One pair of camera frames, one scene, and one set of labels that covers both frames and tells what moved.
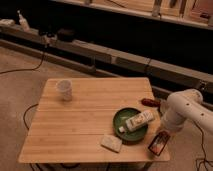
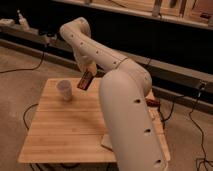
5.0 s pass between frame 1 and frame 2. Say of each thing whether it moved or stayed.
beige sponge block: stayed
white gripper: moved
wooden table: stayed
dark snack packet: moved
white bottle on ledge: stayed
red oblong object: stayed
